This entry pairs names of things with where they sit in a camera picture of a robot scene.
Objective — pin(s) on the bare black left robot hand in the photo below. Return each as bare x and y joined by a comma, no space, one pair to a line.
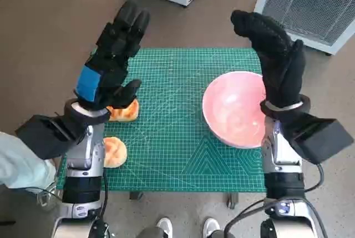
111,55

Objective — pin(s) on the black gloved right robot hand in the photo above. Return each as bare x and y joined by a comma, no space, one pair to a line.
280,66

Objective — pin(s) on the square orange toy bread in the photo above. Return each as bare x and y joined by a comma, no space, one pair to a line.
126,114

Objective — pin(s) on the pink bowl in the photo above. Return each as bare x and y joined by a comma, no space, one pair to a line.
230,110

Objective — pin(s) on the round toy bread bun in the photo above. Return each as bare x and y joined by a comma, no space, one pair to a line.
115,152

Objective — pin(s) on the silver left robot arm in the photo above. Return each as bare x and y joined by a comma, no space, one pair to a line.
83,163

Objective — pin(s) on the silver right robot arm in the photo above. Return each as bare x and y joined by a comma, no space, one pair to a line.
283,152

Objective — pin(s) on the large white mesh cabinet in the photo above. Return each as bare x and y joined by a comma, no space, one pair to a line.
305,7

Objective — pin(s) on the green cutting mat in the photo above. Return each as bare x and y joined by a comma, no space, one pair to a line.
172,96

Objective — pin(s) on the person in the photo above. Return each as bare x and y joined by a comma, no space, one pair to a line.
16,160
163,225

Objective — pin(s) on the black table foot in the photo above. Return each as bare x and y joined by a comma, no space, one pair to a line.
233,200
136,195

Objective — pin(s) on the black robot waist module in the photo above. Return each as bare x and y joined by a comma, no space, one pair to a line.
101,228

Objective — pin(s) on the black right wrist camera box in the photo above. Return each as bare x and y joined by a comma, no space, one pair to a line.
319,138

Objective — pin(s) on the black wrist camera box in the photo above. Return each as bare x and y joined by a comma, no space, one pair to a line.
47,135
319,138

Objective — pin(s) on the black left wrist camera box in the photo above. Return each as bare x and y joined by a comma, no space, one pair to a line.
47,135

